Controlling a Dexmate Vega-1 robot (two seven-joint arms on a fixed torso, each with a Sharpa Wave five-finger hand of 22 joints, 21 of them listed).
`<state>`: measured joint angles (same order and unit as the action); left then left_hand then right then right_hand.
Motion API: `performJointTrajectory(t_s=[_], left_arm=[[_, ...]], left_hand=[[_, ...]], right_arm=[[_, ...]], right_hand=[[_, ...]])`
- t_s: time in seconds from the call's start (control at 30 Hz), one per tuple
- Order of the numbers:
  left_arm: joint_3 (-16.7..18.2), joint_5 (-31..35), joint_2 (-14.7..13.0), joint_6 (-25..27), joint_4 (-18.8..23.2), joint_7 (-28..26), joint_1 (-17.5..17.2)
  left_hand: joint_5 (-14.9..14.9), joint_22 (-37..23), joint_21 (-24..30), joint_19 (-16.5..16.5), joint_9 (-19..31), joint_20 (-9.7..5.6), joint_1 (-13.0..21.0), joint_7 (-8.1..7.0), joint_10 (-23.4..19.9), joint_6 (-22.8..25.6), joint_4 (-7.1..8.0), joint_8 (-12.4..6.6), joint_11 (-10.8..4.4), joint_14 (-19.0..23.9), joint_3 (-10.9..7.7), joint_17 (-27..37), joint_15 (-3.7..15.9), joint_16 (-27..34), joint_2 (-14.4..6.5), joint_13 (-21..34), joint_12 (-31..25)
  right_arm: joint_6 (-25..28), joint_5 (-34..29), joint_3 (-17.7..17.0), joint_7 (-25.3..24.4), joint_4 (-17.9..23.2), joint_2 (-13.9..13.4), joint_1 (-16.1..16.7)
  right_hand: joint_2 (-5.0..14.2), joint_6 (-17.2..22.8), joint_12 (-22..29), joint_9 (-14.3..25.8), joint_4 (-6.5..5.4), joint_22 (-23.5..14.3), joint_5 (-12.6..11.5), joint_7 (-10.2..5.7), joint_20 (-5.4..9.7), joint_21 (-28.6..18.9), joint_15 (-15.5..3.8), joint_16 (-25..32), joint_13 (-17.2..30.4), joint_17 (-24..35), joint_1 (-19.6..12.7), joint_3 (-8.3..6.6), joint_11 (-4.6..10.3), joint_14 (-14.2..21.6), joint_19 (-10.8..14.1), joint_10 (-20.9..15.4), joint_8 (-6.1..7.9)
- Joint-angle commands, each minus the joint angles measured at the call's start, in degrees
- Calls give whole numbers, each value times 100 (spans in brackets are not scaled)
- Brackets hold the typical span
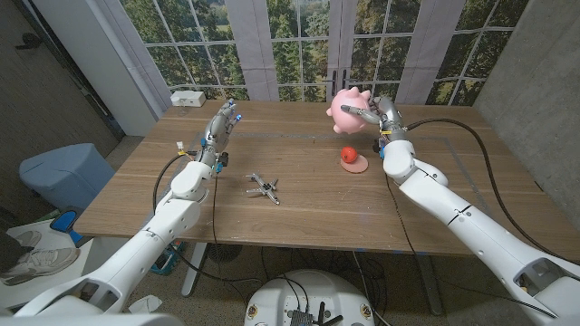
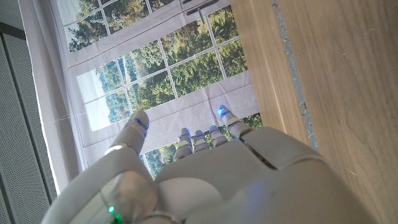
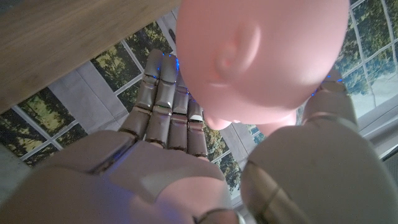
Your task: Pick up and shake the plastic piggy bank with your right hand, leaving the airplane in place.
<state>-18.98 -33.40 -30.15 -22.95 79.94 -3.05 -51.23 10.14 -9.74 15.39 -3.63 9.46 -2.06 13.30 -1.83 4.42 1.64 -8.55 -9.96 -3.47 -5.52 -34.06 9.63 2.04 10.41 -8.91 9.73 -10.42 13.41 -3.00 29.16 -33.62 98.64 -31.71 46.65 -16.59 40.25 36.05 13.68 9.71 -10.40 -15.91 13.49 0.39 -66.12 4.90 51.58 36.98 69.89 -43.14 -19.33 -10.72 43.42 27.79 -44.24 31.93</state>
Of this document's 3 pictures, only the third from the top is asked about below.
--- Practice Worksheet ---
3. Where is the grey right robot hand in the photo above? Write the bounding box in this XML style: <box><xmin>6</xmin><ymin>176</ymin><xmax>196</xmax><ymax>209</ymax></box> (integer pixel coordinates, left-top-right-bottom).
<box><xmin>0</xmin><ymin>48</ymin><xmax>398</xmax><ymax>224</ymax></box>

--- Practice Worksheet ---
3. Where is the pink plastic piggy bank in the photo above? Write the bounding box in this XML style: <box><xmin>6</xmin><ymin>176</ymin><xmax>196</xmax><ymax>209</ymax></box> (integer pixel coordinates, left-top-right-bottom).
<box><xmin>175</xmin><ymin>0</ymin><xmax>351</xmax><ymax>138</ymax></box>

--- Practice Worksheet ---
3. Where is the printed window backdrop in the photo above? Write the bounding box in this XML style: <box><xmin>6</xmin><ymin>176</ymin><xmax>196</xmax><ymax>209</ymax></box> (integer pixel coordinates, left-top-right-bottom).
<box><xmin>0</xmin><ymin>0</ymin><xmax>398</xmax><ymax>200</ymax></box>

